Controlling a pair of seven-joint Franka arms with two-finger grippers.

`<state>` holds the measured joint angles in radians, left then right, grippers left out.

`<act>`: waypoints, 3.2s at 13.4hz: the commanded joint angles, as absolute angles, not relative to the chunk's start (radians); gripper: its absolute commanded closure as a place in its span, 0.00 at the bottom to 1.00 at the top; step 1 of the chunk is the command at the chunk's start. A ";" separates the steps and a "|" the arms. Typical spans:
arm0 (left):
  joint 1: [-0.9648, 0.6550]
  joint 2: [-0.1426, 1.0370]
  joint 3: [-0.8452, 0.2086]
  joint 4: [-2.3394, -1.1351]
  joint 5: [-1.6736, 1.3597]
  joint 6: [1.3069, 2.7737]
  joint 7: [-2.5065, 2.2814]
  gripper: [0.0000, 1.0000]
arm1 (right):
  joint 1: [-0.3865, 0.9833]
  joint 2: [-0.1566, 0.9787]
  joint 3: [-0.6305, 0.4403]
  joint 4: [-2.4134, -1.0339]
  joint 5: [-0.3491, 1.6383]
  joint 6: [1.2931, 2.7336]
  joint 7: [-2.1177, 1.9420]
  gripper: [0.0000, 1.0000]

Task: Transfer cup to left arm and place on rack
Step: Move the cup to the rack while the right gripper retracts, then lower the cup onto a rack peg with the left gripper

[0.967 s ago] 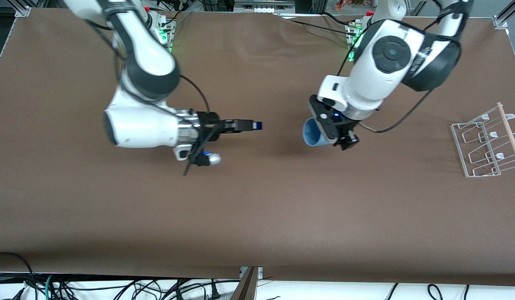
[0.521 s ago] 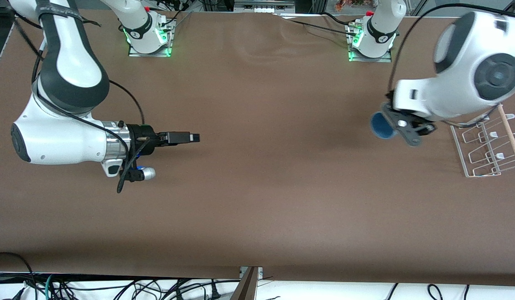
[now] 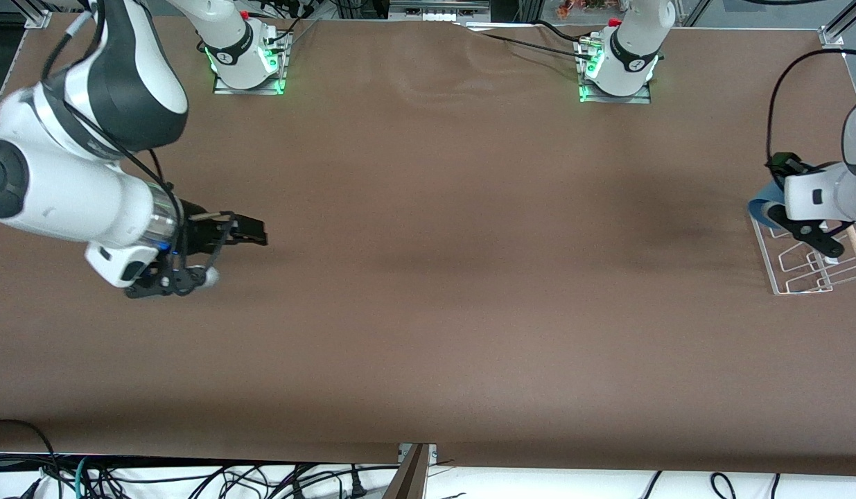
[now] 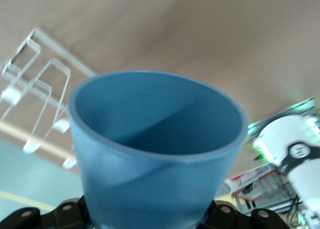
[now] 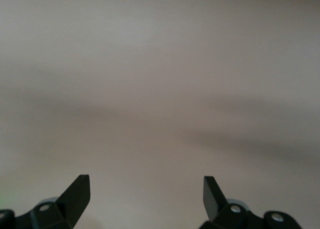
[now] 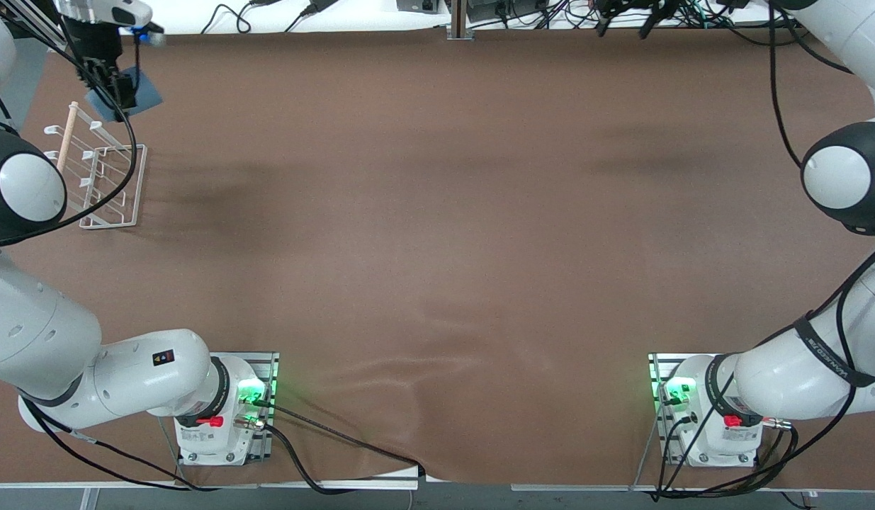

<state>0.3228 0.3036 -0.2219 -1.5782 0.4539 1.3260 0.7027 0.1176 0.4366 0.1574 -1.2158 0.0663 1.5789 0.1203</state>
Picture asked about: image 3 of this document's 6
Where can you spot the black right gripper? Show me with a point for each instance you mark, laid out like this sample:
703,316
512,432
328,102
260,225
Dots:
200,234

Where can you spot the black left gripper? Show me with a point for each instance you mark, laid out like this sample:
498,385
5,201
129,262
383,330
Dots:
786,165

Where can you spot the light blue plastic cup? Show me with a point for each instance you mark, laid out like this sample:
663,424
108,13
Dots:
760,208

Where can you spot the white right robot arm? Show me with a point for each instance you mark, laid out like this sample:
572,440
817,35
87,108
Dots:
88,201

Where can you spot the orange red background clutter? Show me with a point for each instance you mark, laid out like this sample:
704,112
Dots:
580,7

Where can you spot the white power strip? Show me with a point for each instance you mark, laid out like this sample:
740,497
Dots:
438,10

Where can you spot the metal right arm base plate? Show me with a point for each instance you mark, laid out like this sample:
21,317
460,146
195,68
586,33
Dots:
223,89

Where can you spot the aluminium frame post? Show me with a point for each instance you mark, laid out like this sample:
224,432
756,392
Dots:
38,14
840,28

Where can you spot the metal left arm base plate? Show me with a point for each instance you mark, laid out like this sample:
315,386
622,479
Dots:
642,100

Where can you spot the metal table leg bracket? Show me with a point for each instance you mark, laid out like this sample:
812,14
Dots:
410,475

